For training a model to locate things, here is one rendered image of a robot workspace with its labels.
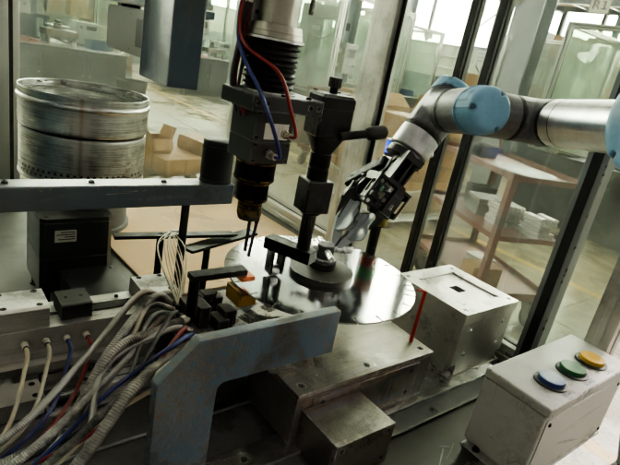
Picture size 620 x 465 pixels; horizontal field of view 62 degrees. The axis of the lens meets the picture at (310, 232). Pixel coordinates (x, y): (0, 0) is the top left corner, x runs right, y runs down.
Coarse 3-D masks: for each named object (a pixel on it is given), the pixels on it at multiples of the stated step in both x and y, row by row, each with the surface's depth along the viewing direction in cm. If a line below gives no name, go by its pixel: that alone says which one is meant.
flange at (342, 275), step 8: (296, 264) 88; (312, 264) 87; (320, 264) 86; (328, 264) 87; (336, 264) 91; (344, 264) 92; (296, 272) 85; (304, 272) 86; (312, 272) 86; (320, 272) 86; (328, 272) 87; (336, 272) 88; (344, 272) 89; (352, 272) 90; (304, 280) 85; (312, 280) 84; (320, 280) 84; (328, 280) 84; (336, 280) 85; (344, 280) 86
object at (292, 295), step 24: (312, 240) 103; (240, 264) 86; (264, 264) 88; (288, 264) 90; (360, 264) 96; (384, 264) 98; (240, 288) 79; (264, 288) 80; (288, 288) 81; (312, 288) 83; (336, 288) 85; (360, 288) 86; (384, 288) 88; (408, 288) 90; (288, 312) 74; (360, 312) 78; (384, 312) 80
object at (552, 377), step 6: (540, 372) 80; (546, 372) 80; (552, 372) 81; (540, 378) 79; (546, 378) 78; (552, 378) 79; (558, 378) 79; (564, 378) 80; (546, 384) 78; (552, 384) 78; (558, 384) 78; (564, 384) 78
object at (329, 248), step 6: (318, 240) 91; (312, 246) 87; (318, 246) 87; (324, 246) 86; (330, 246) 87; (318, 252) 87; (324, 252) 87; (330, 252) 86; (336, 252) 88; (342, 252) 88; (348, 252) 88; (318, 258) 87; (324, 258) 87; (330, 258) 83
